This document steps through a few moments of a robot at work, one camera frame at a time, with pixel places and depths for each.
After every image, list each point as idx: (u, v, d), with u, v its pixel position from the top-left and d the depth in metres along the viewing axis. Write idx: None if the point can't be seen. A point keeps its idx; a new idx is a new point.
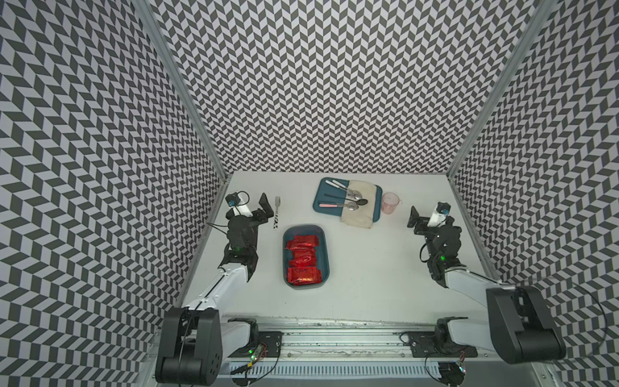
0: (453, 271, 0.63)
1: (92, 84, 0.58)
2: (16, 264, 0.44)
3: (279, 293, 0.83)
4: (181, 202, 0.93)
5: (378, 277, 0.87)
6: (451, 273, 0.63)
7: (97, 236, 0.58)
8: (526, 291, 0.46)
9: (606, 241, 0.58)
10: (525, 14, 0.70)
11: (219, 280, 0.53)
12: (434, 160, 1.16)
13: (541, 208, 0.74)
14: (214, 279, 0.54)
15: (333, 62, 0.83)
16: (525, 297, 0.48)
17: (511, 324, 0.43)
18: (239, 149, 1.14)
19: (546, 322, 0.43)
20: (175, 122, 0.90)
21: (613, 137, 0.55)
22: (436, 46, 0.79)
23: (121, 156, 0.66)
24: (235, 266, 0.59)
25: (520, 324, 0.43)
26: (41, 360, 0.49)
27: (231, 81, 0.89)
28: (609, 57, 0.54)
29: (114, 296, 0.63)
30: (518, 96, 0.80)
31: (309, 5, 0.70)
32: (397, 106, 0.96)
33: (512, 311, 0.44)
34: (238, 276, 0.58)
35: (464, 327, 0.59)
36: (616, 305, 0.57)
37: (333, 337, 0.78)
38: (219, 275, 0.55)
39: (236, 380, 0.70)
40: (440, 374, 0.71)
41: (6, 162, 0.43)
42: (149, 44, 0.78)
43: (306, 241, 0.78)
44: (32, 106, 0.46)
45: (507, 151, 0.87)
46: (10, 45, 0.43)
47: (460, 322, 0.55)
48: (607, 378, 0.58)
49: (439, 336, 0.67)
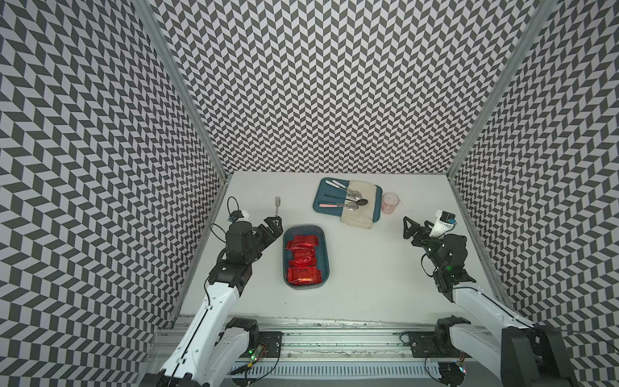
0: (466, 288, 0.59)
1: (93, 84, 0.59)
2: (16, 264, 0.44)
3: (280, 293, 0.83)
4: (181, 202, 0.93)
5: (378, 277, 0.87)
6: (462, 289, 0.59)
7: (97, 236, 0.58)
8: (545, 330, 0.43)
9: (606, 241, 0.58)
10: (525, 14, 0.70)
11: (202, 318, 0.47)
12: (434, 160, 1.16)
13: (542, 208, 0.74)
14: (198, 314, 0.48)
15: (333, 62, 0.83)
16: (543, 336, 0.44)
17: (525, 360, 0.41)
18: (239, 149, 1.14)
19: (564, 371, 0.40)
20: (175, 122, 0.90)
21: (613, 137, 0.55)
22: (436, 46, 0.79)
23: (121, 156, 0.66)
24: (222, 291, 0.52)
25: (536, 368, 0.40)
26: (41, 360, 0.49)
27: (231, 81, 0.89)
28: (609, 58, 0.54)
29: (114, 296, 0.63)
30: (518, 96, 0.80)
31: (309, 5, 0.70)
32: (397, 106, 0.96)
33: (529, 353, 0.41)
34: (225, 304, 0.51)
35: (468, 340, 0.58)
36: (616, 305, 0.57)
37: (334, 337, 0.78)
38: (202, 313, 0.48)
39: (237, 380, 0.70)
40: (440, 374, 0.71)
41: (7, 162, 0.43)
42: (149, 44, 0.78)
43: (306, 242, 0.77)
44: (32, 106, 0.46)
45: (507, 151, 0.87)
46: (10, 45, 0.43)
47: (466, 332, 0.61)
48: (608, 378, 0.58)
49: (439, 336, 0.67)
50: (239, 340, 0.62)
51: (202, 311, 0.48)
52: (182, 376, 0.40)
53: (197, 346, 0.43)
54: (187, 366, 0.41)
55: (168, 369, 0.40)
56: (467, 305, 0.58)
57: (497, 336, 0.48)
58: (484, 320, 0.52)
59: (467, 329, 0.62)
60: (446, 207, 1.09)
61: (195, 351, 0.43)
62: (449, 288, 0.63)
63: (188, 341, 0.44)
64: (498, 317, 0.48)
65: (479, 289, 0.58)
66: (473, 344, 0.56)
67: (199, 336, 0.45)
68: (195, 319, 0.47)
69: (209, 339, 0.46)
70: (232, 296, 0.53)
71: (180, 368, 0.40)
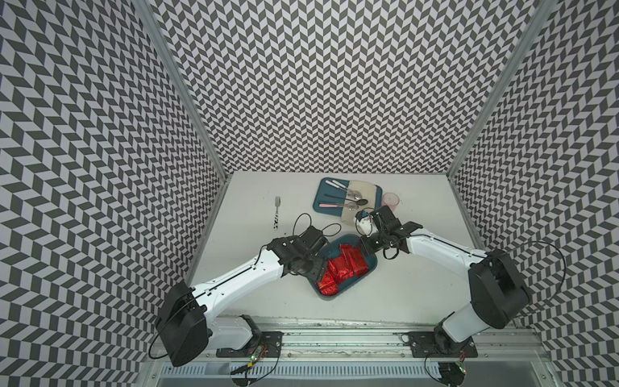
0: (418, 236, 0.61)
1: (92, 84, 0.58)
2: (16, 264, 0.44)
3: (280, 293, 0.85)
4: (181, 202, 0.93)
5: (378, 279, 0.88)
6: (415, 239, 0.61)
7: (97, 236, 0.58)
8: (498, 255, 0.48)
9: (606, 241, 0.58)
10: (525, 14, 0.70)
11: (243, 271, 0.49)
12: (434, 160, 1.16)
13: (542, 208, 0.74)
14: (243, 265, 0.50)
15: (333, 62, 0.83)
16: (498, 262, 0.49)
17: (495, 292, 0.44)
18: (239, 149, 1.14)
19: (518, 283, 0.46)
20: (175, 122, 0.90)
21: (613, 137, 0.55)
22: (436, 46, 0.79)
23: (121, 156, 0.66)
24: (272, 263, 0.52)
25: (500, 290, 0.44)
26: (41, 360, 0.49)
27: (231, 81, 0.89)
28: (609, 58, 0.54)
29: (114, 296, 0.63)
30: (518, 96, 0.80)
31: (309, 5, 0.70)
32: (397, 106, 0.96)
33: (494, 285, 0.44)
34: (266, 272, 0.51)
35: (463, 326, 0.58)
36: (616, 305, 0.57)
37: (333, 337, 0.78)
38: (247, 265, 0.50)
39: (236, 381, 0.70)
40: (440, 374, 0.71)
41: (7, 162, 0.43)
42: (149, 44, 0.78)
43: (357, 265, 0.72)
44: (32, 106, 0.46)
45: (507, 151, 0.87)
46: (10, 45, 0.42)
47: (456, 321, 0.60)
48: (607, 378, 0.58)
49: (442, 344, 0.66)
50: (243, 332, 0.62)
51: (247, 265, 0.50)
52: (200, 304, 0.42)
53: (223, 290, 0.45)
54: (208, 300, 0.43)
55: (196, 291, 0.44)
56: (421, 252, 0.61)
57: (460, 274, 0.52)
58: (443, 262, 0.55)
59: (454, 317, 0.61)
60: (447, 208, 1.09)
61: (220, 295, 0.44)
62: (402, 239, 0.64)
63: (222, 283, 0.46)
64: (458, 258, 0.51)
65: (431, 236, 0.59)
66: (466, 325, 0.57)
67: (230, 285, 0.46)
68: (238, 268, 0.49)
69: (234, 293, 0.47)
70: (275, 272, 0.53)
71: (204, 297, 0.43)
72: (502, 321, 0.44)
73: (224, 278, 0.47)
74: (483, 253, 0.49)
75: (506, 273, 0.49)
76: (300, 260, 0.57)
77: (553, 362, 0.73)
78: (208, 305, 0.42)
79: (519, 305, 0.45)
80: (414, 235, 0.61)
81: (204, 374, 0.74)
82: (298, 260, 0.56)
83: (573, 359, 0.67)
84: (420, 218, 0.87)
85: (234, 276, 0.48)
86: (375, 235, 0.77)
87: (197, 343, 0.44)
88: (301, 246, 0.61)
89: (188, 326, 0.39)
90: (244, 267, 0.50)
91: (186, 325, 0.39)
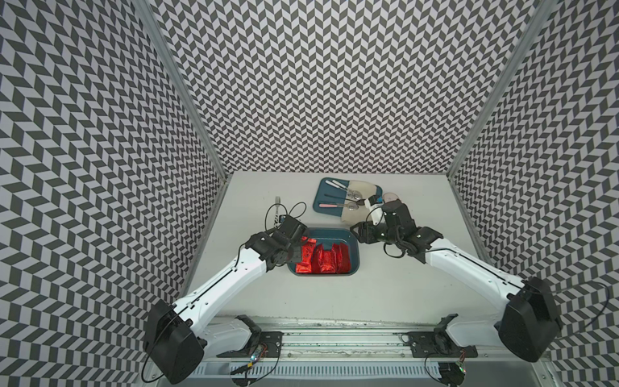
0: (440, 250, 0.55)
1: (92, 84, 0.58)
2: (16, 264, 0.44)
3: (280, 292, 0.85)
4: (181, 202, 0.93)
5: (378, 280, 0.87)
6: (437, 253, 0.54)
7: (97, 236, 0.58)
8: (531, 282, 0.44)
9: (606, 241, 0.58)
10: (525, 14, 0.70)
11: (225, 275, 0.48)
12: (434, 160, 1.16)
13: (541, 208, 0.74)
14: (223, 269, 0.49)
15: (333, 62, 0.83)
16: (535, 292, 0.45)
17: (530, 323, 0.40)
18: (240, 149, 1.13)
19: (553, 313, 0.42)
20: (175, 122, 0.90)
21: (613, 137, 0.55)
22: (436, 46, 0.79)
23: (121, 156, 0.66)
24: (253, 262, 0.50)
25: (533, 320, 0.40)
26: (41, 360, 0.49)
27: (230, 81, 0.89)
28: (609, 58, 0.54)
29: (114, 296, 0.63)
30: (518, 96, 0.80)
31: (309, 5, 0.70)
32: (397, 106, 0.96)
33: (529, 313, 0.40)
34: (248, 272, 0.50)
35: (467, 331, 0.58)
36: (616, 305, 0.57)
37: (333, 337, 0.78)
38: (228, 269, 0.49)
39: (236, 381, 0.70)
40: (440, 374, 0.71)
41: (6, 162, 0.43)
42: (149, 44, 0.78)
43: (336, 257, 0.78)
44: (32, 106, 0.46)
45: (507, 151, 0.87)
46: (10, 45, 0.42)
47: (461, 325, 0.61)
48: (607, 378, 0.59)
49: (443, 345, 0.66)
50: (240, 334, 0.62)
51: (228, 268, 0.49)
52: (184, 318, 0.41)
53: (206, 301, 0.44)
54: (193, 312, 0.42)
55: (179, 306, 0.42)
56: (442, 267, 0.55)
57: (495, 304, 0.46)
58: (470, 282, 0.50)
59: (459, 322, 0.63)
60: (446, 208, 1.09)
61: (204, 304, 0.43)
62: (421, 249, 0.57)
63: (204, 292, 0.45)
64: (491, 284, 0.46)
65: (457, 253, 0.53)
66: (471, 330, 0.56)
67: (212, 292, 0.45)
68: (218, 274, 0.48)
69: (220, 301, 0.46)
70: (258, 268, 0.52)
71: (187, 311, 0.42)
72: (535, 354, 0.41)
73: (206, 286, 0.45)
74: (516, 279, 0.45)
75: (542, 302, 0.44)
76: (282, 250, 0.56)
77: (553, 362, 0.73)
78: (193, 318, 0.41)
79: (550, 334, 0.42)
80: (434, 250, 0.55)
81: (204, 374, 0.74)
82: (281, 251, 0.56)
83: (573, 359, 0.67)
84: (425, 217, 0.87)
85: (216, 281, 0.46)
86: (384, 228, 0.70)
87: (193, 356, 0.43)
88: (280, 237, 0.60)
89: (176, 342, 0.38)
90: (224, 272, 0.48)
91: (174, 340, 0.38)
